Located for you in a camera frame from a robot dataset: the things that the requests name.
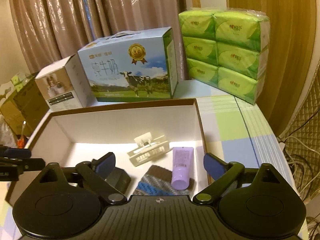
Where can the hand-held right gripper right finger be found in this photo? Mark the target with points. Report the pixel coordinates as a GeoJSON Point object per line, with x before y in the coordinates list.
{"type": "Point", "coordinates": [213, 165]}

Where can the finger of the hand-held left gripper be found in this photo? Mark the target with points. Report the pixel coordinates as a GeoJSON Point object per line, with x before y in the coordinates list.
{"type": "Point", "coordinates": [27, 164]}
{"type": "Point", "coordinates": [17, 152]}

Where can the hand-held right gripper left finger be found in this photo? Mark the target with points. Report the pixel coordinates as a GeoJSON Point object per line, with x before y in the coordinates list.
{"type": "Point", "coordinates": [106, 163]}

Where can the black product box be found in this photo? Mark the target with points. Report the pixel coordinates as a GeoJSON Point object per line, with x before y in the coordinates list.
{"type": "Point", "coordinates": [120, 180]}

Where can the brown cardboard box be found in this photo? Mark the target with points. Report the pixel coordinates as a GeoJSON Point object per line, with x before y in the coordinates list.
{"type": "Point", "coordinates": [100, 135]}

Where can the purple tube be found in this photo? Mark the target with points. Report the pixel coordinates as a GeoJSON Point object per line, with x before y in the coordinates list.
{"type": "Point", "coordinates": [182, 167]}

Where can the white hair claw clip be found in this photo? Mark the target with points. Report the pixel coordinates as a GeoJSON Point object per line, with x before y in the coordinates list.
{"type": "Point", "coordinates": [147, 151]}

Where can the grey knitted cloth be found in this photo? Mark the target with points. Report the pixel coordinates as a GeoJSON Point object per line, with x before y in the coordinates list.
{"type": "Point", "coordinates": [155, 182]}

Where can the orange small item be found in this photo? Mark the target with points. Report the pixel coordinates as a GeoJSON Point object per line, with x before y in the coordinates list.
{"type": "Point", "coordinates": [20, 141]}

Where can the thin stick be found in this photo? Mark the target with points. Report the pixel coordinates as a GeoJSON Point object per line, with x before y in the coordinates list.
{"type": "Point", "coordinates": [23, 128]}

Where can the tan cardboard box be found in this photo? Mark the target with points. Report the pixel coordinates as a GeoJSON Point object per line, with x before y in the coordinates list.
{"type": "Point", "coordinates": [22, 107]}

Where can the green tissue packs in carton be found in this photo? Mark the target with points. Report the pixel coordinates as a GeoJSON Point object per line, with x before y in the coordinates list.
{"type": "Point", "coordinates": [17, 81]}

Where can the small white product box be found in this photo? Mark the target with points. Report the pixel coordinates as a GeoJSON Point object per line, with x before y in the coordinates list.
{"type": "Point", "coordinates": [63, 85]}

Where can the blue milk carton box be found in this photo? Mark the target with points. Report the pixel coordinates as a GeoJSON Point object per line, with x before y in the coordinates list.
{"type": "Point", "coordinates": [125, 70]}

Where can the chair with quilted cover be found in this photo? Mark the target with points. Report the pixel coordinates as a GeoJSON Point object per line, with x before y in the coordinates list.
{"type": "Point", "coordinates": [305, 120]}

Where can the stack of green tissue packs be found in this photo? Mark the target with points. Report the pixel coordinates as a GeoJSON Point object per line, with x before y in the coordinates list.
{"type": "Point", "coordinates": [222, 55]}

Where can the wooden door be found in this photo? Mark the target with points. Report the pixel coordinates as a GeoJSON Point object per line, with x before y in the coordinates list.
{"type": "Point", "coordinates": [265, 30]}

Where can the brown curtain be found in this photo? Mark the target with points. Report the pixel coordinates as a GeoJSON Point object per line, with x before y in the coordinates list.
{"type": "Point", "coordinates": [75, 17]}

